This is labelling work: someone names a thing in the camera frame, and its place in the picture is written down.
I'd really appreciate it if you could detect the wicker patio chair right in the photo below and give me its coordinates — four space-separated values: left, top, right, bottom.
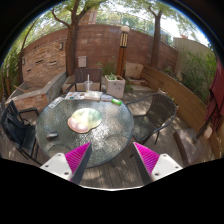
128 93 176 144

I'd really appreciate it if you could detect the tree trunk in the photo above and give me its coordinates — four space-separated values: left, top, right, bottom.
148 4 162 68
51 0 90 76

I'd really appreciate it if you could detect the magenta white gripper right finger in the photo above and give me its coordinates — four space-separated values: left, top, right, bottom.
132 142 182 185

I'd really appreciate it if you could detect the round glass patio table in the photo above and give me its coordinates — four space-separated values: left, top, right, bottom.
36 98 134 168

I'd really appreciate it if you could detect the dark grey computer mouse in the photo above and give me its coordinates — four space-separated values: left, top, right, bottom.
46 132 58 141

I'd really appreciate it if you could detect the red folded patio umbrella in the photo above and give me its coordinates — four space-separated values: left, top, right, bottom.
196 60 224 139

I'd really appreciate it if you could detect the white utility box on wall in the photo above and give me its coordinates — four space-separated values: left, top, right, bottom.
78 56 87 68

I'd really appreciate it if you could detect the open magazine on table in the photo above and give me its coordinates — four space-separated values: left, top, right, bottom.
65 92 86 100

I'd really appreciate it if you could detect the left tree trunk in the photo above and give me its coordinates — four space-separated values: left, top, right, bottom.
51 0 90 76

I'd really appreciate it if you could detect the right tree trunk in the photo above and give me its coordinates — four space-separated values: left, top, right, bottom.
148 4 162 68

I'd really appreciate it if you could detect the wooden lamp post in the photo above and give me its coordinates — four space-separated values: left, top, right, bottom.
117 26 130 76

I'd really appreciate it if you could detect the black patio chair left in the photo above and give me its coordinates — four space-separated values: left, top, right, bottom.
1 100 41 165

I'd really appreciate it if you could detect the dark chair behind table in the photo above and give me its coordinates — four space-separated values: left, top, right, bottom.
65 68 102 93

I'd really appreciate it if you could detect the clear plastic cup with straw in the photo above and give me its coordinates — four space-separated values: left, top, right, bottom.
84 74 93 92

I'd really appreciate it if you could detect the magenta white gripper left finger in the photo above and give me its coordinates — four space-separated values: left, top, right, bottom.
41 142 92 185

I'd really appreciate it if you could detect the stack of books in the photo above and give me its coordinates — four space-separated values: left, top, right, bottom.
84 91 102 100

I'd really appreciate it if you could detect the white square planter box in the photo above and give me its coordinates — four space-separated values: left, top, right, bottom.
105 75 125 98

